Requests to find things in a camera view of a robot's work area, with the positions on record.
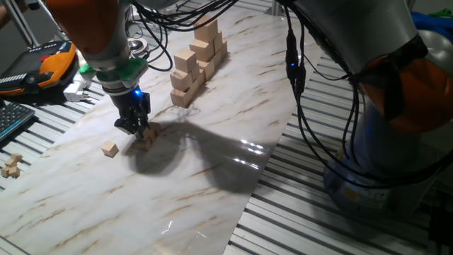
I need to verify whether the blue bag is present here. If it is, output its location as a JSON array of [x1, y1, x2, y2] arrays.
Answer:
[[412, 11, 453, 40]]

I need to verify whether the marble pattern sheet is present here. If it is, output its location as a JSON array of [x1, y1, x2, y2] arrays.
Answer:
[[0, 0, 325, 255]]

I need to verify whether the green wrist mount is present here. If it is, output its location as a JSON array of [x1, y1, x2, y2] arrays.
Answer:
[[78, 57, 149, 83]]

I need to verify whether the orange black teach pendant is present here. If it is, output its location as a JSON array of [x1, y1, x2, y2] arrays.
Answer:
[[0, 40, 79, 97]]

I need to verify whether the black usb cable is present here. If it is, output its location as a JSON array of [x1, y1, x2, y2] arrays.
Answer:
[[130, 0, 453, 192]]

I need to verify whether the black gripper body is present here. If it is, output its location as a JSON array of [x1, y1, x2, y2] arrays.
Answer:
[[110, 87, 152, 120]]

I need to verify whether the round metal tin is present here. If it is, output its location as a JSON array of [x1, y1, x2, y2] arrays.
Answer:
[[127, 37, 149, 55]]

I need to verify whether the black computer keyboard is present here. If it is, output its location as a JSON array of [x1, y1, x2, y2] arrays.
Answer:
[[0, 101, 36, 143]]

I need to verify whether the aluminium frame post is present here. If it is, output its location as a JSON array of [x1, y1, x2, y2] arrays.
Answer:
[[264, 0, 287, 17], [3, 0, 40, 49]]

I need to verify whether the white power adapter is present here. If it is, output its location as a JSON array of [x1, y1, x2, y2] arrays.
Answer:
[[63, 78, 92, 103]]

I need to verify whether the green cloth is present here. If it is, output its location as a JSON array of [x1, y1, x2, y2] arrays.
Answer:
[[427, 8, 453, 18]]

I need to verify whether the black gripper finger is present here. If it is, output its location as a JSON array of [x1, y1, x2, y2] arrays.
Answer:
[[113, 118, 137, 136], [137, 116, 149, 140]]

